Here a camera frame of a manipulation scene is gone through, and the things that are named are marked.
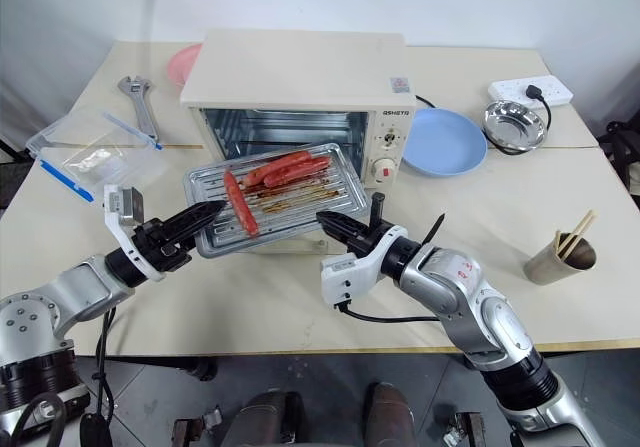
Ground red sausage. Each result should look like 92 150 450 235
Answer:
242 150 312 187
262 155 333 189
222 170 261 239

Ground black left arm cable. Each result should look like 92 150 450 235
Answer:
79 304 119 447

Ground stainless steel bowl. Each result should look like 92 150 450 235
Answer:
481 99 548 151

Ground black plug with cable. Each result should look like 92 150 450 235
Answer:
485 83 554 157

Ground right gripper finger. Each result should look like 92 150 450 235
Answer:
321 222 359 253
316 210 373 236

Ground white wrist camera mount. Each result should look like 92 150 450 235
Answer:
101 183 168 285
319 225 411 313

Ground wooden chopstick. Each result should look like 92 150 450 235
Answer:
561 212 600 260
559 209 595 254

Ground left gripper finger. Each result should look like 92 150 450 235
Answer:
166 199 229 234
174 215 221 251

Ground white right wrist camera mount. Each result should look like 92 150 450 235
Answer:
319 225 411 313

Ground ribbed metal baking tray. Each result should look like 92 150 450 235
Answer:
181 143 370 259

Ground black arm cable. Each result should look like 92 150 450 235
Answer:
79 304 119 447
335 302 442 324

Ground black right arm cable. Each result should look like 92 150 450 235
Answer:
335 302 442 324

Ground grey adjustable wrench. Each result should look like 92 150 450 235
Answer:
117 75 162 144

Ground cream oven knob red mark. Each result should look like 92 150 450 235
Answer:
371 158 400 184

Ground clear blue-zip plastic bag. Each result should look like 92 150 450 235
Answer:
25 111 169 204

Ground dark rounded shape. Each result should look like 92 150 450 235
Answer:
366 381 417 447
227 390 305 447

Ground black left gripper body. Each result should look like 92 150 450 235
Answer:
131 216 195 273

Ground black pointed strap end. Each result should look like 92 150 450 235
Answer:
420 212 447 259

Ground blue plastic plate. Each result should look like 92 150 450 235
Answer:
401 107 488 179

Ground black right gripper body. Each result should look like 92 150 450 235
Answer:
346 192 397 259

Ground white power strip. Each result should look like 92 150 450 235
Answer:
487 74 574 106

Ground pink plastic plate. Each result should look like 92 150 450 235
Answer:
166 43 204 89

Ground cream toaster oven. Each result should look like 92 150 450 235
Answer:
179 28 418 259

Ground white packet inside bag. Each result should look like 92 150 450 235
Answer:
73 148 115 174

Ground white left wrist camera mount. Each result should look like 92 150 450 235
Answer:
101 183 168 285

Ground black chair frame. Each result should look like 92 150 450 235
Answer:
596 120 640 194

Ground metal chopstick holder cup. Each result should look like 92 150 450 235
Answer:
523 230 598 286

